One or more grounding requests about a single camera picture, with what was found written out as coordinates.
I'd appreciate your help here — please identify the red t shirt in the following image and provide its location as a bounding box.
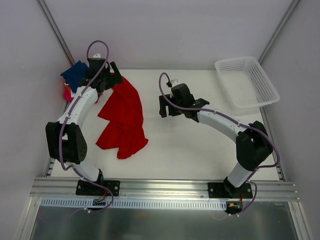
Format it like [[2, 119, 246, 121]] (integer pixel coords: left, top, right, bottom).
[[96, 78, 149, 160]]

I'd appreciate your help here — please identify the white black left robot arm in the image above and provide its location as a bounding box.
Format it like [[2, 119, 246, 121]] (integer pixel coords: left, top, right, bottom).
[[45, 57, 124, 195]]

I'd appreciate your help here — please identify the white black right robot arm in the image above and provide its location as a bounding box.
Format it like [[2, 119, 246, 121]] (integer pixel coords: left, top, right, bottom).
[[159, 83, 273, 198]]

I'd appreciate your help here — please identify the folded white t shirt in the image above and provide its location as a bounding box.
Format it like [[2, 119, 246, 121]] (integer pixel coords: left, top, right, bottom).
[[63, 82, 75, 99]]

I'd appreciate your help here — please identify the folded orange t shirt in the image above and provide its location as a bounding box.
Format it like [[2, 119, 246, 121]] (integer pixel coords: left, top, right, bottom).
[[64, 83, 72, 94]]

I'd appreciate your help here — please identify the white perforated plastic basket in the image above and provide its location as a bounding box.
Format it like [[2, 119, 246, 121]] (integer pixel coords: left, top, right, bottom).
[[214, 56, 280, 111]]

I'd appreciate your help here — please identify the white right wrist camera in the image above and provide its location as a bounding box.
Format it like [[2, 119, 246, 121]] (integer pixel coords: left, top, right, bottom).
[[166, 79, 180, 88]]

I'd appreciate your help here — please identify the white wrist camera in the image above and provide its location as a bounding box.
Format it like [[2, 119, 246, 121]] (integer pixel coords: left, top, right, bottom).
[[92, 53, 102, 60], [166, 79, 180, 88]]

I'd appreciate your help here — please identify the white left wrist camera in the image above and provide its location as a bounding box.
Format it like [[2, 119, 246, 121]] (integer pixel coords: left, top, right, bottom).
[[92, 53, 102, 60]]

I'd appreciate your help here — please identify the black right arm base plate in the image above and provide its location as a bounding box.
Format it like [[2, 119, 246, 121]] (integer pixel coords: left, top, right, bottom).
[[207, 181, 253, 199]]

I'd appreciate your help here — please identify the left aluminium corner post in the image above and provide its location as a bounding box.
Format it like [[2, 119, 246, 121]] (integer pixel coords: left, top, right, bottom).
[[36, 0, 75, 66]]

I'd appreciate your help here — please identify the aluminium corner post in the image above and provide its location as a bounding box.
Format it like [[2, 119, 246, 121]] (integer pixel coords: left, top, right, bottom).
[[258, 0, 302, 65], [36, 0, 75, 66]]

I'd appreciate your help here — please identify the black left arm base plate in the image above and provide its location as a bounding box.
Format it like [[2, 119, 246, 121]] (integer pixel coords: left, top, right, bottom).
[[75, 180, 121, 197]]

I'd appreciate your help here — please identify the aluminium extrusion mounting rail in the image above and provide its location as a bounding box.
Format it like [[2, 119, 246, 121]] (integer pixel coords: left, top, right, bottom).
[[30, 177, 301, 202]]

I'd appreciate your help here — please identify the white slotted cable duct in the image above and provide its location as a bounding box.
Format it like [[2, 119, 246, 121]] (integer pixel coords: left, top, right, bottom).
[[40, 197, 227, 211]]

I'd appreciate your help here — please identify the right aluminium corner post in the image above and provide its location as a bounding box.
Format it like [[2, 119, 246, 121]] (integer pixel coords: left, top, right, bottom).
[[258, 0, 302, 65]]

